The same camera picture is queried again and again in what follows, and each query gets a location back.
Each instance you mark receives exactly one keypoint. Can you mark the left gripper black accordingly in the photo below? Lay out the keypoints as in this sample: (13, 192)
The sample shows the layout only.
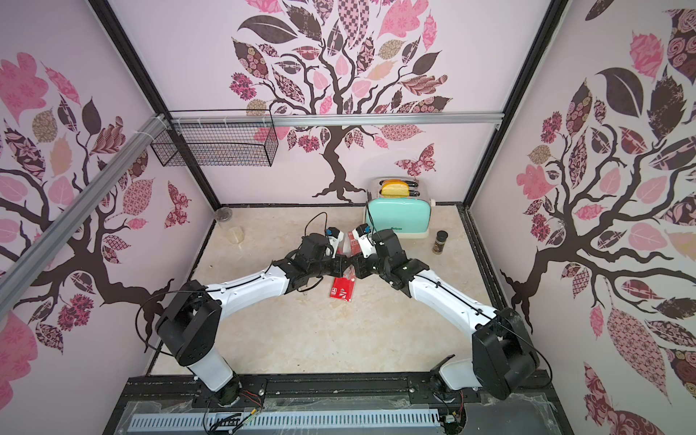
(339, 268)

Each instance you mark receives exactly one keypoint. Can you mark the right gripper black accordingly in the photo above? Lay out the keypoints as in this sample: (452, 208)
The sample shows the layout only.
(362, 261)

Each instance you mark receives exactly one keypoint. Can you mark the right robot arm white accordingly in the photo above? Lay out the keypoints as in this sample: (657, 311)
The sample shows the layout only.
(502, 354)

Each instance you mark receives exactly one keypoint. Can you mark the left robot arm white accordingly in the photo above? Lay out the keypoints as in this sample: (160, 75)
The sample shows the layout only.
(189, 324)

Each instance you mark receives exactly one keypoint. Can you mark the mint green toaster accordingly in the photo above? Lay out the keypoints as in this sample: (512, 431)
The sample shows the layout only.
(409, 218)

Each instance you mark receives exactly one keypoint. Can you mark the yellow toast slice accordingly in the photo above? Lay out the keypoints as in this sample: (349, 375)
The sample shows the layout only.
(395, 188)

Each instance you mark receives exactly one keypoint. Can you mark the spice jar black lid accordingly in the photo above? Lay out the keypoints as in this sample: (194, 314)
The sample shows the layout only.
(440, 242)

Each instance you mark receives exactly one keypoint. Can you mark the clear glass jar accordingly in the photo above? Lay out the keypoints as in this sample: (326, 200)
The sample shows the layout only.
(229, 228)

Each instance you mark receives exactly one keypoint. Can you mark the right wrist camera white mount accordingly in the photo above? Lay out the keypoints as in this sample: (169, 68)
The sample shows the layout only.
(363, 236)

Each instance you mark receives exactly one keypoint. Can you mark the aluminium rail back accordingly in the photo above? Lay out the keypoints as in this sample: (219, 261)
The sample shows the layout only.
(437, 118)

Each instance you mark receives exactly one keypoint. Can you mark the aluminium rail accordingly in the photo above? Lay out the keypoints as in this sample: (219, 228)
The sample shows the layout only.
(31, 264)
(437, 118)

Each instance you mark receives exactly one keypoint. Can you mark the black wire basket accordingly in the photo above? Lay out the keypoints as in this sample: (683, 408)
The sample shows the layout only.
(231, 138)

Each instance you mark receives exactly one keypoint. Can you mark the white slotted cable duct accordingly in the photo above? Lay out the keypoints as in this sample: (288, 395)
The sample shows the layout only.
(286, 422)

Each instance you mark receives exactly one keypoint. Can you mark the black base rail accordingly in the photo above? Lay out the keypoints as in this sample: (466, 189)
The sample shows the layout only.
(417, 387)

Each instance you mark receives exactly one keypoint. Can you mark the aluminium rail left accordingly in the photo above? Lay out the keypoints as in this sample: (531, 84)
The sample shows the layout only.
(31, 264)

